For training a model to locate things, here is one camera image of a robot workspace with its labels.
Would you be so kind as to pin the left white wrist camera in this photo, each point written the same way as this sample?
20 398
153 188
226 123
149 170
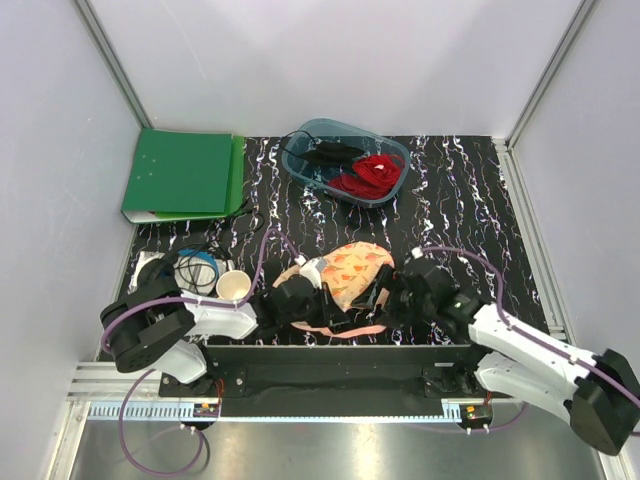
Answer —
312 269

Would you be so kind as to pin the black bra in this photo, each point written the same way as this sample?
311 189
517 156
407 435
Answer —
325 153

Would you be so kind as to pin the pink floral mesh laundry bag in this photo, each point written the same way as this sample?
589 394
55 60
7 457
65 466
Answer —
350 269

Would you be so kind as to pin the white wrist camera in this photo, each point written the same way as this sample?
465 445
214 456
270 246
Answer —
312 269
416 254

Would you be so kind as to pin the green ring binder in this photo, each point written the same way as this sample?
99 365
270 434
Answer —
179 176

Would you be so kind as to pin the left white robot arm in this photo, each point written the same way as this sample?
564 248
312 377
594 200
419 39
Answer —
147 328

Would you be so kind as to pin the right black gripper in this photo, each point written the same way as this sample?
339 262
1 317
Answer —
397 281

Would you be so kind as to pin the blue translucent plastic bin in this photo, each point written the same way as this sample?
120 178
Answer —
318 177

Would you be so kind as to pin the red bra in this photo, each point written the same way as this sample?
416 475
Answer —
373 177

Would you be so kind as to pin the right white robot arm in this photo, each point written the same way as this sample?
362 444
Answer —
597 395

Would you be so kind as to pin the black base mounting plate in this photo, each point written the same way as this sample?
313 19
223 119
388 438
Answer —
335 382

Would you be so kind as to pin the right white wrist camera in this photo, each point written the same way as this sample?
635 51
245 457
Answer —
416 254

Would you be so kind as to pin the yellow mug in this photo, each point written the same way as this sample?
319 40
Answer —
233 285

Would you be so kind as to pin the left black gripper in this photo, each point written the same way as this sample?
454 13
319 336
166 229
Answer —
329 315

